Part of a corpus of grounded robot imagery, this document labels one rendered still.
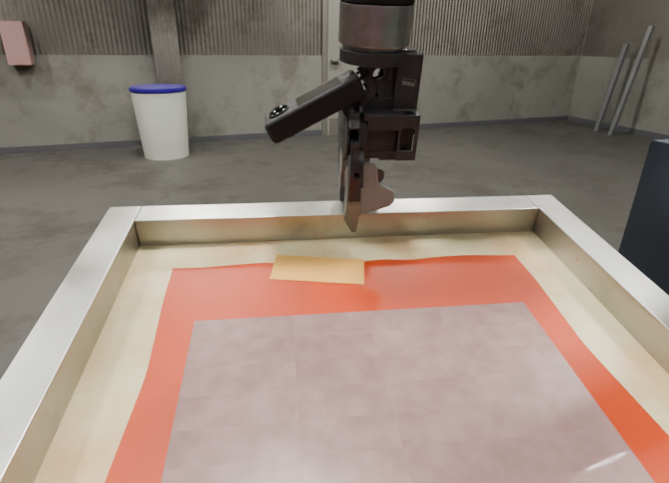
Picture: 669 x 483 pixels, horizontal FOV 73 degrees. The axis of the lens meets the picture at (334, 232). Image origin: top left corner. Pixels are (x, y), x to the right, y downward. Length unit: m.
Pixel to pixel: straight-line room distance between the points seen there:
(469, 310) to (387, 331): 0.09
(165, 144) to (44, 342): 5.15
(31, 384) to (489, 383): 0.36
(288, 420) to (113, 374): 0.16
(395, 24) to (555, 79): 8.63
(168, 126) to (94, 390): 5.13
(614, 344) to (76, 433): 0.47
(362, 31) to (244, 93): 5.98
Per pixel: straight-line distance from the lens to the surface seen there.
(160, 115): 5.46
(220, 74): 6.38
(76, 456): 0.40
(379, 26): 0.47
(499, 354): 0.45
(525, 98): 8.70
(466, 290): 0.52
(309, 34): 6.64
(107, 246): 0.54
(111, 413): 0.41
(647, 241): 0.86
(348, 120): 0.50
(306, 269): 0.52
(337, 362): 0.41
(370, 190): 0.53
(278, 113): 0.50
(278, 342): 0.43
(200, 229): 0.57
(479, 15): 7.92
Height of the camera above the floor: 1.34
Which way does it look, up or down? 23 degrees down
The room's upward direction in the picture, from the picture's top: 1 degrees clockwise
